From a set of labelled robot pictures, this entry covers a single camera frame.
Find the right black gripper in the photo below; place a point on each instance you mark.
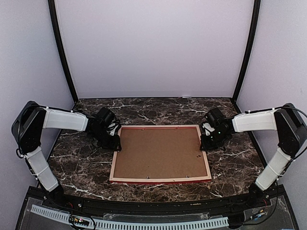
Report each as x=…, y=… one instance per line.
x=206, y=146

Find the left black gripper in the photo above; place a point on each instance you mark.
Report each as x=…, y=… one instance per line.
x=114, y=144

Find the brown cardboard backing board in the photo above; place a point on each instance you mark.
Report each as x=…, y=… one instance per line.
x=158, y=153

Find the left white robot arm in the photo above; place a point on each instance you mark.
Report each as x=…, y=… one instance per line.
x=34, y=119

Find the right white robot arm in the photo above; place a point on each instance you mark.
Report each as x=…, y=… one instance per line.
x=285, y=126

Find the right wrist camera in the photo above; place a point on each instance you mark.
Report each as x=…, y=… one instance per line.
x=212, y=119

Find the black front rail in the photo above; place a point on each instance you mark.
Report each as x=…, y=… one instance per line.
x=234, y=205

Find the white slotted cable duct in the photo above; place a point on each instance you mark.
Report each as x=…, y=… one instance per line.
x=86, y=223

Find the left black corner post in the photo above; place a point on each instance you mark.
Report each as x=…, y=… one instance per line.
x=60, y=48

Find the black corner post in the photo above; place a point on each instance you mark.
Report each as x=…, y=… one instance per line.
x=248, y=49
x=60, y=48

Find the right black corner post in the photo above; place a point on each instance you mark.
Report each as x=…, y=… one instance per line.
x=248, y=49

